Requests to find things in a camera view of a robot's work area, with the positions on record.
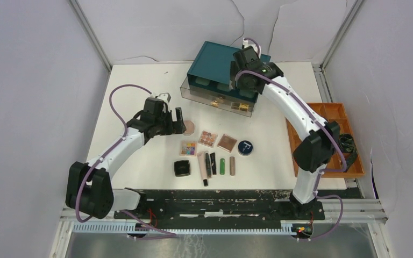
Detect beige cream tube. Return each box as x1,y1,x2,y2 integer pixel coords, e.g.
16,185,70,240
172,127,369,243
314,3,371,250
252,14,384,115
197,152,208,187

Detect black Zeesea tube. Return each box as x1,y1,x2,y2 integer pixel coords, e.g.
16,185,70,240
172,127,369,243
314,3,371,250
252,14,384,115
210,153,216,167

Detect dark green concealer stick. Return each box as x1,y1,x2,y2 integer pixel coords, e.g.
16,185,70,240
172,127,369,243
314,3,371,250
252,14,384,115
204,151,212,178

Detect green lipstick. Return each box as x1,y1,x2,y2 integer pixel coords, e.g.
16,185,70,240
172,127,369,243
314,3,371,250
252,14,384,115
219,158,225,175

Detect champagne gold lipstick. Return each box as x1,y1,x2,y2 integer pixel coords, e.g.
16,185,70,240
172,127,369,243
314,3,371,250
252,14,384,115
229,156,236,176

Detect black and gold lipstick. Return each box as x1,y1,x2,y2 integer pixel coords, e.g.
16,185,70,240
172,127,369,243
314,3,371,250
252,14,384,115
231,102,249,112

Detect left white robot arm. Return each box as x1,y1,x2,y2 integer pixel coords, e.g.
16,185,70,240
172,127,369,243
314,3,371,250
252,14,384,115
65,93,186,219

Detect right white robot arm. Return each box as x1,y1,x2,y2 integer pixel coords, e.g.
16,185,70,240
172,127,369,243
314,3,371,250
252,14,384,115
231,46,340,219

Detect octagonal pink compact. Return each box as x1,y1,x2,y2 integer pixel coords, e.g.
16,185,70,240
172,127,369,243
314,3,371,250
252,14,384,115
183,120,195,135

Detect colourful eyeshadow palette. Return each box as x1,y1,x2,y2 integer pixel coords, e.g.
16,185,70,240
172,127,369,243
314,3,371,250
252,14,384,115
179,140,197,156

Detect teal drawer cabinet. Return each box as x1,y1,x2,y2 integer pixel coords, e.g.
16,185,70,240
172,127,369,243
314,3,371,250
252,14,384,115
187,41,258,104

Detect warm tone eyeshadow palette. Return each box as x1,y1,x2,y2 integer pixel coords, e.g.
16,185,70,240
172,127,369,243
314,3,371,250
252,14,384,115
198,131,218,148

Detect black square compact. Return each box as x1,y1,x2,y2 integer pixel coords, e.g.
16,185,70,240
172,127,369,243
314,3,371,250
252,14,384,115
174,160,191,177

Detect brown square blush compact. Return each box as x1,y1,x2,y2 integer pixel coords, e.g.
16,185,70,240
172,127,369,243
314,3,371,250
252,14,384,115
217,134,238,153

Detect navy round powder jar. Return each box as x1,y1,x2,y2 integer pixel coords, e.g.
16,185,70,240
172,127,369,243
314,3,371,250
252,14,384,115
237,140,254,156

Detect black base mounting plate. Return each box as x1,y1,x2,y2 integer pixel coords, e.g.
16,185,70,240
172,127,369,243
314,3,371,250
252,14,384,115
132,190,325,230

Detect wooden compartment tray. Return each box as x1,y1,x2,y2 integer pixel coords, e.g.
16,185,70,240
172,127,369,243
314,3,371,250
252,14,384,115
285,103,366,179

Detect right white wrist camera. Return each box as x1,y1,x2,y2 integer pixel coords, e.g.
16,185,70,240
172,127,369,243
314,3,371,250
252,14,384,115
242,37,261,55

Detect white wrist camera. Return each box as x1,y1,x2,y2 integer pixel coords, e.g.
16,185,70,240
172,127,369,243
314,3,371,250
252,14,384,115
155,92,172,112
242,37,261,55

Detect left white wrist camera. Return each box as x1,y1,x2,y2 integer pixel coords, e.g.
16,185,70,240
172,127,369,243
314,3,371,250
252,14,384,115
155,92,172,112

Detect white slotted cable duct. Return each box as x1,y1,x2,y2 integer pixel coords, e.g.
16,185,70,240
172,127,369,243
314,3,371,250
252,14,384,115
72,221,298,236

